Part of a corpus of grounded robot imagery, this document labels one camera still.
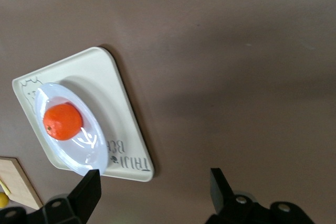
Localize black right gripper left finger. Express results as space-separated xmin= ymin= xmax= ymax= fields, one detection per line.
xmin=43 ymin=169 xmax=102 ymax=224

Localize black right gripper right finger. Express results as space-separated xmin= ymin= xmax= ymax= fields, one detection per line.
xmin=209 ymin=167 xmax=260 ymax=224

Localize lavender round plate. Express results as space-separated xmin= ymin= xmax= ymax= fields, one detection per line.
xmin=34 ymin=82 xmax=108 ymax=177

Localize orange mandarin fruit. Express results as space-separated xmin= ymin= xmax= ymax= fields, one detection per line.
xmin=43 ymin=103 xmax=83 ymax=141

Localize wooden cutting board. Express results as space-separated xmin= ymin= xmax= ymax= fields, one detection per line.
xmin=0 ymin=157 xmax=44 ymax=210

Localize yellow plastic knife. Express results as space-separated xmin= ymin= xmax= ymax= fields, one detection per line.
xmin=0 ymin=180 xmax=12 ymax=195

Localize yellow lemon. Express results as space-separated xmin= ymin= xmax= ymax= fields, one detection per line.
xmin=0 ymin=191 xmax=10 ymax=208

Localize cream bear print tray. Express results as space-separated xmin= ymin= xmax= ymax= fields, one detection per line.
xmin=12 ymin=46 xmax=155 ymax=183

